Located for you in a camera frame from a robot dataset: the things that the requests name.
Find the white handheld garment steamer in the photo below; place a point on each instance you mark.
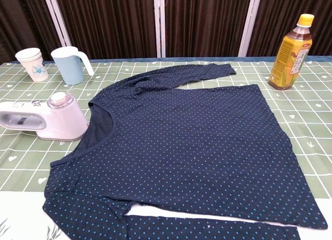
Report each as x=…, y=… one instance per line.
x=64, y=120

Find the dark navy dotted shirt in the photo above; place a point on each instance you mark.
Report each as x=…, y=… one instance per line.
x=181, y=146

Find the dark folding screen white frames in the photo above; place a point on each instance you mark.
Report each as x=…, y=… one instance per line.
x=116, y=21

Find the yellow tea bottle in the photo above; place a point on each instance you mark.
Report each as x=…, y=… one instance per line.
x=288, y=60

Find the green checkered tablecloth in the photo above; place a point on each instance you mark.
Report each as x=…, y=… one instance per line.
x=298, y=136

